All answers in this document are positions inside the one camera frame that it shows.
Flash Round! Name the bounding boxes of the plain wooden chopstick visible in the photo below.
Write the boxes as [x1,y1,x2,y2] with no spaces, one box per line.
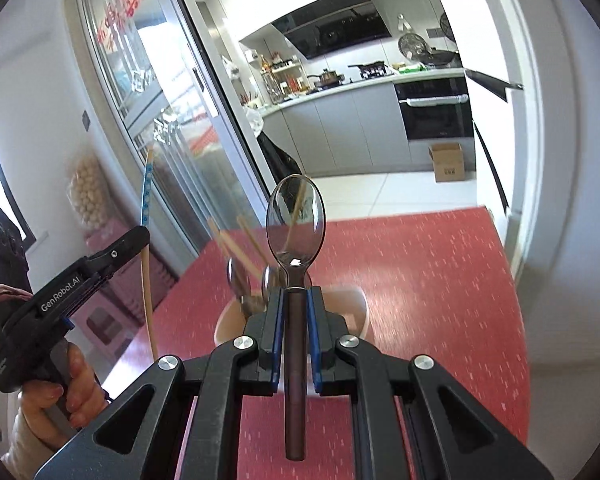
[207,217,264,284]
[236,215,272,267]

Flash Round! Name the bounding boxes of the cardboard box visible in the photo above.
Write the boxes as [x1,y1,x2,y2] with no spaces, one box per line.
[428,142,466,183]

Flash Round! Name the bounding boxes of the black frying pan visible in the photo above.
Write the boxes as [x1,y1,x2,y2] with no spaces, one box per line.
[348,61,386,81]

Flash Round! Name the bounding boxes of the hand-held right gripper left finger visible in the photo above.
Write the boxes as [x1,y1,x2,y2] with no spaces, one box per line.
[34,287,286,480]

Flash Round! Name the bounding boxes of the black bag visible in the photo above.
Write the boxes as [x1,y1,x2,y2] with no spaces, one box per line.
[257,130,302,187]

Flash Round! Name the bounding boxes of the black built-in oven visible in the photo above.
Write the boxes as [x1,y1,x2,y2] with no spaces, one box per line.
[394,77,474,142]

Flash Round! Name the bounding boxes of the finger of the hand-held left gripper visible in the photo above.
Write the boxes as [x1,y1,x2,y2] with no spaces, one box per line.
[82,226,151,281]

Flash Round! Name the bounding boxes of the steel spoon dark handle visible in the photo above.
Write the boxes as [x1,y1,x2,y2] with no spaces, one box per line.
[266,174,327,462]
[261,265,282,306]
[227,257,254,318]

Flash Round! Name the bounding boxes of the grey kitchen cabinets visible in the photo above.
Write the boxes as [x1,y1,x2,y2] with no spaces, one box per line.
[260,77,412,177]

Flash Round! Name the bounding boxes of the round metal strainer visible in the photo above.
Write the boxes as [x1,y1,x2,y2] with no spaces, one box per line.
[397,32,429,62]

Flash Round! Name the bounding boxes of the beige utensil holder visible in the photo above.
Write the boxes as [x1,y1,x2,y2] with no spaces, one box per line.
[215,285,371,397]

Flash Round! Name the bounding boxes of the sliding glass door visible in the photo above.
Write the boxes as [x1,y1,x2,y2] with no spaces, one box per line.
[75,0,281,281]

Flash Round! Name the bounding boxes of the wooden chopstick blue patterned end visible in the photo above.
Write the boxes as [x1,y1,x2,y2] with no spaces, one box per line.
[139,146,160,358]

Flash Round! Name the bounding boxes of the metal spice rack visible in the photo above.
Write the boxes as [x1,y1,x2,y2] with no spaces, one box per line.
[260,52,307,104]

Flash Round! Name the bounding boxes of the bag of beige balls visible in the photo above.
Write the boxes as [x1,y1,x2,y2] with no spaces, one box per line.
[67,155,109,234]

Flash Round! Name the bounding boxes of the person's left hand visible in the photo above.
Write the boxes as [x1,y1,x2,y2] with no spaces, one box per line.
[17,346,105,450]

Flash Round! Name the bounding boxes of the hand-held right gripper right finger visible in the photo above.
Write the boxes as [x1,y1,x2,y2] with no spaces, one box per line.
[306,286,555,480]

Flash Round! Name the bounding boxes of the person's left forearm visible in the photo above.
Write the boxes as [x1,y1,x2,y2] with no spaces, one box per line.
[0,410,81,480]

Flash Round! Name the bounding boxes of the black range hood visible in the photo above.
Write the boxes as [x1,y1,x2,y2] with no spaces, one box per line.
[271,0,394,61]

